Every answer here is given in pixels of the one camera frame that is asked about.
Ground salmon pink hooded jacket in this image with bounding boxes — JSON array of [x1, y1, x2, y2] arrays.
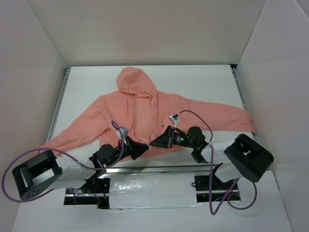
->
[[44, 67, 255, 156]]

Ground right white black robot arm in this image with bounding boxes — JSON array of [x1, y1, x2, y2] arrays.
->
[[150, 126, 274, 189]]

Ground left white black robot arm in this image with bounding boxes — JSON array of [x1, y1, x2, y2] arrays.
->
[[12, 136, 149, 202]]

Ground white foil covered panel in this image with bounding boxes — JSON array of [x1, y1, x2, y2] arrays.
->
[[109, 174, 197, 209]]

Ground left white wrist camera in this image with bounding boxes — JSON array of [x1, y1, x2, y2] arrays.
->
[[118, 127, 129, 139]]

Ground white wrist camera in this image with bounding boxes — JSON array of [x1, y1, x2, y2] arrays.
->
[[169, 113, 180, 129], [118, 127, 129, 139]]

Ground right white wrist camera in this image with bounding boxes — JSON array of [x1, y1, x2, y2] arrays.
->
[[169, 113, 180, 129]]

